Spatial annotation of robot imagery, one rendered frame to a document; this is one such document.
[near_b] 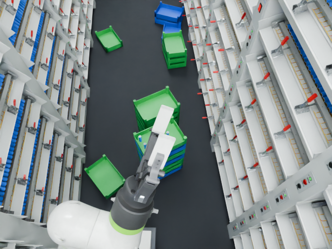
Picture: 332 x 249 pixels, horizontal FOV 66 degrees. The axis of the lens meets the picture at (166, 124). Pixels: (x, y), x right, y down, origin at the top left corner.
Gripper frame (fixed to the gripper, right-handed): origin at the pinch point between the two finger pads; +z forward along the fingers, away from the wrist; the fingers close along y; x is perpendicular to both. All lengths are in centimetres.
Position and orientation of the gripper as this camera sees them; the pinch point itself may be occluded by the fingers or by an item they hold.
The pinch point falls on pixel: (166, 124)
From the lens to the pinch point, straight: 51.3
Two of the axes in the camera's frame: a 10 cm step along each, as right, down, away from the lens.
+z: 3.4, -8.4, -4.1
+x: -9.4, -3.1, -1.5
